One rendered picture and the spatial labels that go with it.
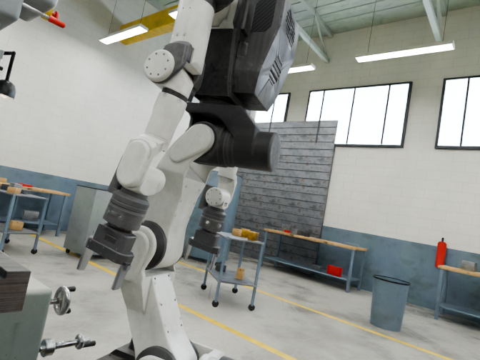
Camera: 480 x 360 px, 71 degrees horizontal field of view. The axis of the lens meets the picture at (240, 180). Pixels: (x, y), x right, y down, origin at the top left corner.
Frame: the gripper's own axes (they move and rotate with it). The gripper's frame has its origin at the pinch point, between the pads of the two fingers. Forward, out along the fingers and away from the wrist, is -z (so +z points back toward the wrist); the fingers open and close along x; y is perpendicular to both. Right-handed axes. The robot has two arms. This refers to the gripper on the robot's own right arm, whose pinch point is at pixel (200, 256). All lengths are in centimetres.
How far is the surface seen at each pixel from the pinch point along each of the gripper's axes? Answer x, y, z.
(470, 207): -282, -613, 119
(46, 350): 40, 15, -48
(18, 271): 14, 65, 0
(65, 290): 51, 0, -33
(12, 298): 13, 65, -5
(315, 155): 34, -744, 154
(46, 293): 45, 18, -28
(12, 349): 45, 25, -46
